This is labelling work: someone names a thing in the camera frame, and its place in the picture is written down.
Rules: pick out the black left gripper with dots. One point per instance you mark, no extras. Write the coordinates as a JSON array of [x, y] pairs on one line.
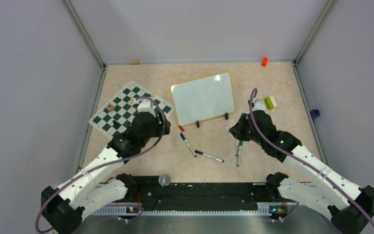
[[160, 126]]

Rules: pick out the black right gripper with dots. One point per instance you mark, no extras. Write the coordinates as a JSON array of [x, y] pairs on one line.
[[237, 129]]

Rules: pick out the red marker cap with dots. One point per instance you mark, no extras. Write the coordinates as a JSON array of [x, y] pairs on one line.
[[181, 128]]

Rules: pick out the yellow framed whiteboard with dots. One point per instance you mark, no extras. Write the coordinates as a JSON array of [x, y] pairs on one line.
[[202, 99]]

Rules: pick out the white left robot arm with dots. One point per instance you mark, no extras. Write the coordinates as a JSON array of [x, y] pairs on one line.
[[70, 203]]

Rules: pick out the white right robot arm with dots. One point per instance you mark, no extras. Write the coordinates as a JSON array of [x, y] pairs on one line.
[[346, 205]]

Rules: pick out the green whiteboard marker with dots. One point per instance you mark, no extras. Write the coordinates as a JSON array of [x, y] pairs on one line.
[[239, 153]]

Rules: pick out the purple whiteboard marker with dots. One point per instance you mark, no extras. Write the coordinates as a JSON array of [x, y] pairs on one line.
[[237, 147]]

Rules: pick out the blue whiteboard marker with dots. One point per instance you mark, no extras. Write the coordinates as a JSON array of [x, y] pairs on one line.
[[187, 144]]

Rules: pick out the black whiteboard marker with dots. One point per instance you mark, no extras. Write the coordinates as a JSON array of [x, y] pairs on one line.
[[209, 156]]

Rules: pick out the green white chessboard mat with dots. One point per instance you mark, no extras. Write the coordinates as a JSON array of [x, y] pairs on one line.
[[112, 123]]

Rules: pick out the green white toy brick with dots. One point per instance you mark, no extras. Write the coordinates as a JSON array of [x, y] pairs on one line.
[[270, 102]]

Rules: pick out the brown wooden chess piece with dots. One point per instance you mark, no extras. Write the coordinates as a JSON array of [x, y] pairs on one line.
[[110, 107]]

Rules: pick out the silver round knob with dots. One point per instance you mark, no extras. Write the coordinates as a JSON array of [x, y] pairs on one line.
[[164, 180]]

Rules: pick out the small wooden cork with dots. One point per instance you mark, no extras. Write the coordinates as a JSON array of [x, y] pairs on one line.
[[133, 62]]

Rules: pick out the purple toy block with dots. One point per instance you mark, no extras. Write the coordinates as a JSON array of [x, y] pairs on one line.
[[314, 113]]

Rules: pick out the orange toy block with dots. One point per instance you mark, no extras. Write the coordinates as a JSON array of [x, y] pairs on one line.
[[264, 62]]

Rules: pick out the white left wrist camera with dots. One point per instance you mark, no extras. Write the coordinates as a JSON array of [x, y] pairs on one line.
[[145, 106]]

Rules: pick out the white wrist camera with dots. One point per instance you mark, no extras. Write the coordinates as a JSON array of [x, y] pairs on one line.
[[258, 105], [145, 106]]

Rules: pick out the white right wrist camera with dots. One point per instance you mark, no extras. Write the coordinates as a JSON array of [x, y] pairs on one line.
[[258, 105]]

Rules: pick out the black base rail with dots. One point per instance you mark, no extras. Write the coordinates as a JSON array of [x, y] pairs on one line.
[[195, 197]]

